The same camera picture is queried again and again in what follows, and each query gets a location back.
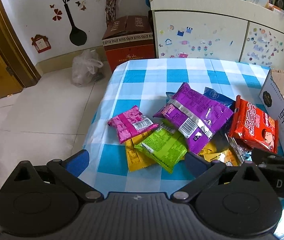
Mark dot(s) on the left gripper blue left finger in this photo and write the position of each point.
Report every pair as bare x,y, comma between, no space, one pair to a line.
77,163

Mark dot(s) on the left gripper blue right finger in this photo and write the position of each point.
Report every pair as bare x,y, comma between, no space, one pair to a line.
196,164

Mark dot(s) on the yellow black snack bag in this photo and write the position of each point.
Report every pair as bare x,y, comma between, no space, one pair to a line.
218,148

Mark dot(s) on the green snack bag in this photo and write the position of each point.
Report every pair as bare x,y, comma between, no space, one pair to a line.
166,146

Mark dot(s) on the purple snack bag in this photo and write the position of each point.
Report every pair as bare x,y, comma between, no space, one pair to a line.
195,116

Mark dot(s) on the red snack bag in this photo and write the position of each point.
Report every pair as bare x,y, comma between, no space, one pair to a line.
254,127

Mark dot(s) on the pink snack bag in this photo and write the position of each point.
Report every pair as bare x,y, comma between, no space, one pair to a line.
131,123

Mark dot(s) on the dark blue snack bag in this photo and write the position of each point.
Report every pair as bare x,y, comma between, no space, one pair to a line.
214,95

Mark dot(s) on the silver foil snack bag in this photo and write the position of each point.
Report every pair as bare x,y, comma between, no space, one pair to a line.
243,153

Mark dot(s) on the blue white checkered tablecloth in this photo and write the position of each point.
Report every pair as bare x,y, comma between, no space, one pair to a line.
144,83

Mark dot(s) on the clear plastic bag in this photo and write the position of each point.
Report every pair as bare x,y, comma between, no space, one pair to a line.
86,68

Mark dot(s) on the wooden door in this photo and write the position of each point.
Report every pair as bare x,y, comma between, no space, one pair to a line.
17,72

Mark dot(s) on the red house outlet sticker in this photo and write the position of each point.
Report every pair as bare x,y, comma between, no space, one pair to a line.
41,43

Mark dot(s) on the red brown cardboard box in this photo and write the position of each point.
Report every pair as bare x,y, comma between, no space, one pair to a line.
128,38

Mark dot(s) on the cream cabinet with stickers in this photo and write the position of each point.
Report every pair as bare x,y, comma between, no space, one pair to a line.
233,30

